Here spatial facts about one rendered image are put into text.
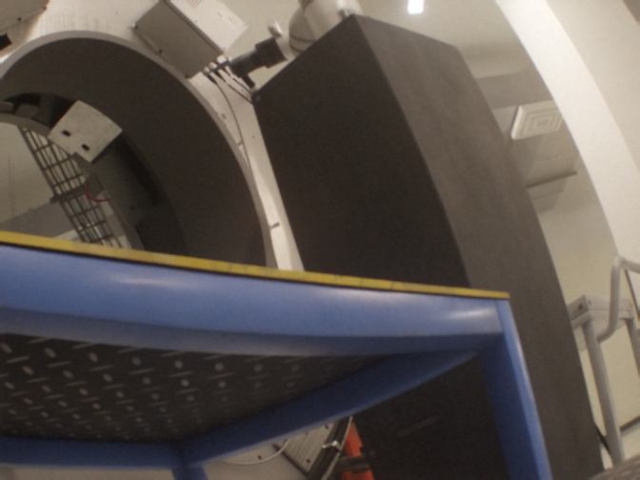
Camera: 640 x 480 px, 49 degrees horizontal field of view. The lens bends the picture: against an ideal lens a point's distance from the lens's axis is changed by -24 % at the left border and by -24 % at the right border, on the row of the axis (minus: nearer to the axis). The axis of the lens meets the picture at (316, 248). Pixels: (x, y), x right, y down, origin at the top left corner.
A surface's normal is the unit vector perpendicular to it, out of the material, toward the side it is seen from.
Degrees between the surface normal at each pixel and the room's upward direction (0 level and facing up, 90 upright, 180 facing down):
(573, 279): 90
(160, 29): 138
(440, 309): 90
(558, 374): 90
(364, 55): 90
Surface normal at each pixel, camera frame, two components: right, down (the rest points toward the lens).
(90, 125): -0.04, 0.77
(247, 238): -0.65, -0.19
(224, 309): 0.73, -0.44
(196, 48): -0.20, 0.60
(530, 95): -0.01, -0.35
